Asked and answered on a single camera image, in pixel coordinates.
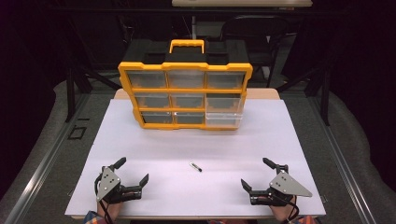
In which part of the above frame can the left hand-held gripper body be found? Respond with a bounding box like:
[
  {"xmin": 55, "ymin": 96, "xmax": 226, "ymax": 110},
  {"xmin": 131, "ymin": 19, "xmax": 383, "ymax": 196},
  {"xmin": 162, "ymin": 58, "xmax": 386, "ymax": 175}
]
[{"xmin": 94, "ymin": 165, "xmax": 143, "ymax": 205}]

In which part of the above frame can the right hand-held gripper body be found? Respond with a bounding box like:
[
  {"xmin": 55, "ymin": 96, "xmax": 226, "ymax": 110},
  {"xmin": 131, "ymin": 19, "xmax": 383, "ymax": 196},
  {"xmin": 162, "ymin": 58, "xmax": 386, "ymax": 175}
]
[{"xmin": 249, "ymin": 164, "xmax": 314, "ymax": 207}]

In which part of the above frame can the person's right hand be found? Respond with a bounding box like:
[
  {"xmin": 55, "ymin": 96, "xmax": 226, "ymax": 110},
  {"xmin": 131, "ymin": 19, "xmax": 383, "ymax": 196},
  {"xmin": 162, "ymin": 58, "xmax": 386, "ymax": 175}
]
[{"xmin": 268, "ymin": 199, "xmax": 301, "ymax": 222}]

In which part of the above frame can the person's left hand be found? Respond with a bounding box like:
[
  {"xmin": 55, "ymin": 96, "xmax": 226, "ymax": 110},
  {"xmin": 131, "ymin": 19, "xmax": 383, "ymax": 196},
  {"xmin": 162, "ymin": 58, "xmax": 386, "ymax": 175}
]
[{"xmin": 96, "ymin": 200, "xmax": 123, "ymax": 221}]

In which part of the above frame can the white table sheet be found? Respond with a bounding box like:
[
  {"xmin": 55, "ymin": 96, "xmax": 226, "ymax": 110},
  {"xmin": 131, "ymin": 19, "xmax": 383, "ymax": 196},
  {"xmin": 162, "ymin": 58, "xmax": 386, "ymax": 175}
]
[{"xmin": 64, "ymin": 98, "xmax": 327, "ymax": 217}]

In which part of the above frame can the small black silver screw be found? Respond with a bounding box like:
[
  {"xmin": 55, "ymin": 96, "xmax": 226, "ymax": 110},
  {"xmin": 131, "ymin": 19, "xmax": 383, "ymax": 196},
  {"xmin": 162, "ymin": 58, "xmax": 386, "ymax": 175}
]
[{"xmin": 189, "ymin": 161, "xmax": 204, "ymax": 173}]

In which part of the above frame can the shallow clear plastic drawer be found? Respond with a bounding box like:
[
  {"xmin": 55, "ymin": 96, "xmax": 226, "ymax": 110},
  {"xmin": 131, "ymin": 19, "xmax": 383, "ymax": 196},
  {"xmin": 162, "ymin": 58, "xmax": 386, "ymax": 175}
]
[{"xmin": 205, "ymin": 111, "xmax": 244, "ymax": 128}]

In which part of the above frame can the large clear plastic drawer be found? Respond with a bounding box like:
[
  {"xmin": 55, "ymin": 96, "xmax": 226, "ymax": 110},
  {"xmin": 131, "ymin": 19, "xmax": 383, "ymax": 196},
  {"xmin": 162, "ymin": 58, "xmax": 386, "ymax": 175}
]
[{"xmin": 205, "ymin": 92, "xmax": 244, "ymax": 114}]

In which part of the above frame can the black metal stand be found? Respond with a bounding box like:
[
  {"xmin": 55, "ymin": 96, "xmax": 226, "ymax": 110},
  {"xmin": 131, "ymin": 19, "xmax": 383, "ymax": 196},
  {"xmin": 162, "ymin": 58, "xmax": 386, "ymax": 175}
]
[
  {"xmin": 63, "ymin": 12, "xmax": 123, "ymax": 123},
  {"xmin": 276, "ymin": 18, "xmax": 332, "ymax": 127}
]

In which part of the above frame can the yellow black drawer organizer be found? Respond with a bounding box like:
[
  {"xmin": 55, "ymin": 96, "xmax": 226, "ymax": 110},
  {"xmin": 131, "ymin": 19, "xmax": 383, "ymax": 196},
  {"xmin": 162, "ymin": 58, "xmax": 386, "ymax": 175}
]
[{"xmin": 117, "ymin": 38, "xmax": 254, "ymax": 132}]

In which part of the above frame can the black chair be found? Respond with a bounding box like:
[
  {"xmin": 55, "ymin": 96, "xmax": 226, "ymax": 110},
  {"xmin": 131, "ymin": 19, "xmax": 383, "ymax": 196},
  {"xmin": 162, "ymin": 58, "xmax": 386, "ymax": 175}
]
[{"xmin": 219, "ymin": 14, "xmax": 291, "ymax": 89}]

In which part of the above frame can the beige background table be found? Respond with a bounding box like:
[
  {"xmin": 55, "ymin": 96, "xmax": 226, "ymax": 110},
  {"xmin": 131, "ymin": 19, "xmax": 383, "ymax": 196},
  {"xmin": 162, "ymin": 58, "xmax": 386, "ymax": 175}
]
[{"xmin": 171, "ymin": 0, "xmax": 314, "ymax": 40}]

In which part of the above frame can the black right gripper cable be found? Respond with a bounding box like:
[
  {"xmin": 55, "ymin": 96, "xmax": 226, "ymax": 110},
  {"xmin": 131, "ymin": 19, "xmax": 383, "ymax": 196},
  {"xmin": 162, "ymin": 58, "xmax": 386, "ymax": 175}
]
[{"xmin": 279, "ymin": 193, "xmax": 301, "ymax": 224}]

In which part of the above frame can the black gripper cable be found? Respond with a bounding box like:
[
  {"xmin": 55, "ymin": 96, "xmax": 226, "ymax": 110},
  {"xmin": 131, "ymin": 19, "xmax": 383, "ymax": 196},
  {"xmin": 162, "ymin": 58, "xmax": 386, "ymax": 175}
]
[
  {"xmin": 279, "ymin": 193, "xmax": 301, "ymax": 224},
  {"xmin": 93, "ymin": 173, "xmax": 115, "ymax": 224}
]

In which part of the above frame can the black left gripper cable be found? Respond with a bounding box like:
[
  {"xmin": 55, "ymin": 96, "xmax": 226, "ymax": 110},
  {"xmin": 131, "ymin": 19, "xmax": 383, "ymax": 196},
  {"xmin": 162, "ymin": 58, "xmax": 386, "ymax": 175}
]
[{"xmin": 93, "ymin": 173, "xmax": 115, "ymax": 224}]

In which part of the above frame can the metal floor rail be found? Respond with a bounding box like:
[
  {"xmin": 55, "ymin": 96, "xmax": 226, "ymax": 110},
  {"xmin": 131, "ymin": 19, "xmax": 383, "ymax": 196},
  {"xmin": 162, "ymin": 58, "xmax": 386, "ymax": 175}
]
[
  {"xmin": 307, "ymin": 95, "xmax": 378, "ymax": 224},
  {"xmin": 2, "ymin": 92, "xmax": 92, "ymax": 224}
]

